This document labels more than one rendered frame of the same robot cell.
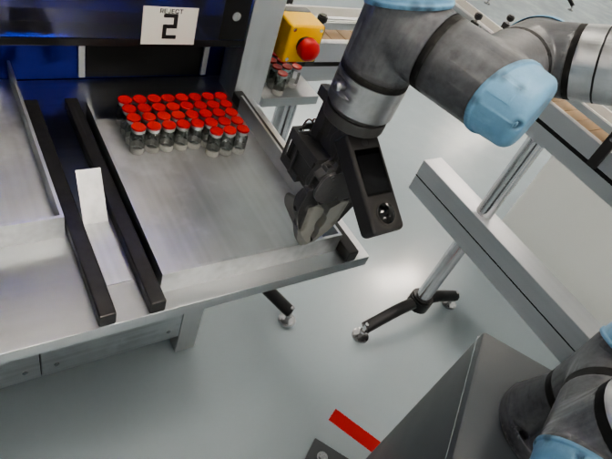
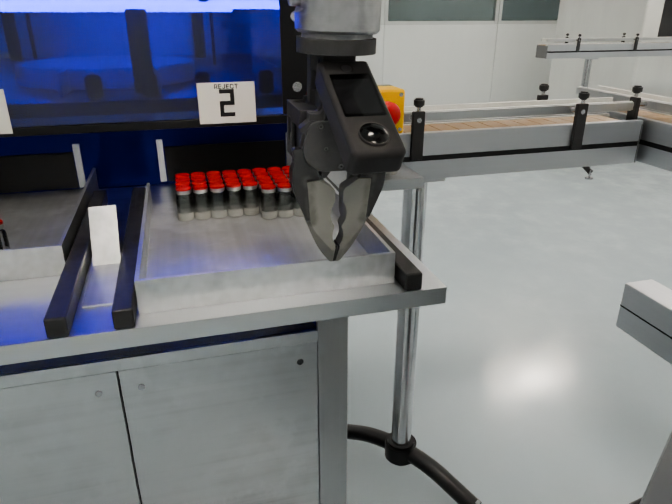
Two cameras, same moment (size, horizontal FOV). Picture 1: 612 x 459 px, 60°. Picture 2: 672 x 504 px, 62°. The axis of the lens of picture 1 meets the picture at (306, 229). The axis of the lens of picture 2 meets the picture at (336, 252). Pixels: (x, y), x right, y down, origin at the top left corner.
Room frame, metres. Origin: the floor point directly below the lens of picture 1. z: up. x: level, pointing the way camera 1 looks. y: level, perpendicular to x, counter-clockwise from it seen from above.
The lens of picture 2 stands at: (0.06, -0.27, 1.15)
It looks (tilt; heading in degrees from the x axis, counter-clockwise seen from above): 23 degrees down; 30
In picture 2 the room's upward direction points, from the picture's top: straight up
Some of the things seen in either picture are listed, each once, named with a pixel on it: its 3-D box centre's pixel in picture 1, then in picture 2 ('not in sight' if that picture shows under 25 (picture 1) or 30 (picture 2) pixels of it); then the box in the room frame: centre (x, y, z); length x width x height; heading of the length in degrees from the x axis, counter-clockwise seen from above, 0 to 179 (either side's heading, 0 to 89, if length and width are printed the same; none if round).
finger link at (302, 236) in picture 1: (297, 212); (315, 212); (0.51, 0.02, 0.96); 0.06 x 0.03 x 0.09; 46
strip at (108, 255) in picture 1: (103, 224); (100, 251); (0.41, 0.23, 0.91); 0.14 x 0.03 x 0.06; 46
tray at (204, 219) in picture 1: (209, 175); (251, 224); (0.58, 0.16, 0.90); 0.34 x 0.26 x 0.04; 45
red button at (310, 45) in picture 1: (307, 47); (386, 114); (0.89, 0.12, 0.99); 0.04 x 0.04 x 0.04; 46
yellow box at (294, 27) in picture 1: (295, 35); (377, 109); (0.93, 0.16, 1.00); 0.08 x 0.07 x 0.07; 46
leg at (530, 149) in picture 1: (468, 233); not in sight; (1.31, -0.46, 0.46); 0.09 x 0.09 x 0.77; 46
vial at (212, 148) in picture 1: (214, 142); (269, 201); (0.65, 0.18, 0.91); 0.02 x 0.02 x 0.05
